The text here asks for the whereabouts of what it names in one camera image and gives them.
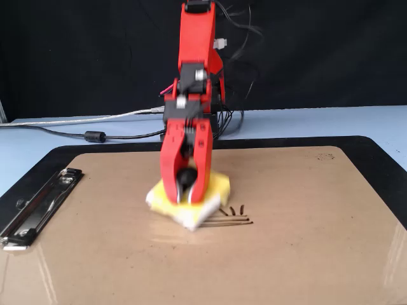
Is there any black robot wire bundle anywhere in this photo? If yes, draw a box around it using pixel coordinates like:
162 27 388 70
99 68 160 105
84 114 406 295
213 0 265 140

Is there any black cable with ferrite bead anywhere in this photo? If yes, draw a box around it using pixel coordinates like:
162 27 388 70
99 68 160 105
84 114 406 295
24 121 169 144

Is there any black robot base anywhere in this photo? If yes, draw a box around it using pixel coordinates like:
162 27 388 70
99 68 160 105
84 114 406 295
158 110 224 142

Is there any brown marker drawing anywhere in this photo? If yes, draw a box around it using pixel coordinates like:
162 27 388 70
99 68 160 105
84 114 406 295
202 204 254 229

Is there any brown clipboard with black rim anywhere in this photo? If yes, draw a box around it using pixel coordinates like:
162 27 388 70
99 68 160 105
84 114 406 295
0 135 407 305

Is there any metal clipboard clip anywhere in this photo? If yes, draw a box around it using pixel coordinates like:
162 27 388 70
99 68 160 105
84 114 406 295
0 168 84 252

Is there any pink wire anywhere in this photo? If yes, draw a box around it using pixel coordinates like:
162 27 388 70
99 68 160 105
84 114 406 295
158 83 179 97

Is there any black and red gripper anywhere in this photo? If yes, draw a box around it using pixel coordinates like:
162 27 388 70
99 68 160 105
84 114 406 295
159 93 214 205

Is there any silver braided USB cable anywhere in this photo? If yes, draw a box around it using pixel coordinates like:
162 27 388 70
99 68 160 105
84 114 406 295
0 106 165 128

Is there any yellow sponge with black knob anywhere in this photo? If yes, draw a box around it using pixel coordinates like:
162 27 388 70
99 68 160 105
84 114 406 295
145 167 232 233

